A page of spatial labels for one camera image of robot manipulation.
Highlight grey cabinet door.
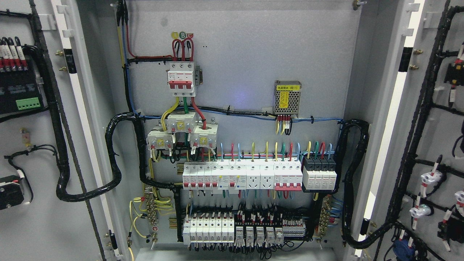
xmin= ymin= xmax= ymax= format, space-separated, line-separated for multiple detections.
xmin=0 ymin=0 xmax=125 ymax=261
xmin=348 ymin=0 xmax=463 ymax=261

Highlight white current transformers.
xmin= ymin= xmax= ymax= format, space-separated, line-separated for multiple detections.
xmin=146 ymin=111 xmax=218 ymax=150

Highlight metal mesh power supply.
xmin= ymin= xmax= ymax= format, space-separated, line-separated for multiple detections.
xmin=273 ymin=80 xmax=302 ymax=116

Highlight white socket breaker row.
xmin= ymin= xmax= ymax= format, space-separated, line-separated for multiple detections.
xmin=182 ymin=158 xmax=303 ymax=194

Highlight red main circuit breaker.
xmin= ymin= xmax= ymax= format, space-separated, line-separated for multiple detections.
xmin=167 ymin=61 xmax=197 ymax=97

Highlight black white surge protector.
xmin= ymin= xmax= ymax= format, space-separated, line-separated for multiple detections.
xmin=302 ymin=156 xmax=337 ymax=194

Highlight brass ground bar left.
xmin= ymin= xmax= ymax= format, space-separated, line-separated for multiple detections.
xmin=144 ymin=186 xmax=159 ymax=247

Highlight brass ground bar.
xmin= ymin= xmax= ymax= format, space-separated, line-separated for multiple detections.
xmin=318 ymin=195 xmax=332 ymax=239
xmin=144 ymin=186 xmax=159 ymax=247

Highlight brass ground bar right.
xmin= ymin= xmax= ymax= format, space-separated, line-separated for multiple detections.
xmin=318 ymin=195 xmax=332 ymax=239

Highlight black digital power meter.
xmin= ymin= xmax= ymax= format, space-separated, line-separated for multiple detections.
xmin=0 ymin=37 xmax=44 ymax=115

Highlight black cable loom left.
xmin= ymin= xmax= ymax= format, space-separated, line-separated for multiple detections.
xmin=56 ymin=112 xmax=182 ymax=203

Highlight white rotary selector switch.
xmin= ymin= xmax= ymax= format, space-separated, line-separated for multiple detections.
xmin=0 ymin=175 xmax=24 ymax=210

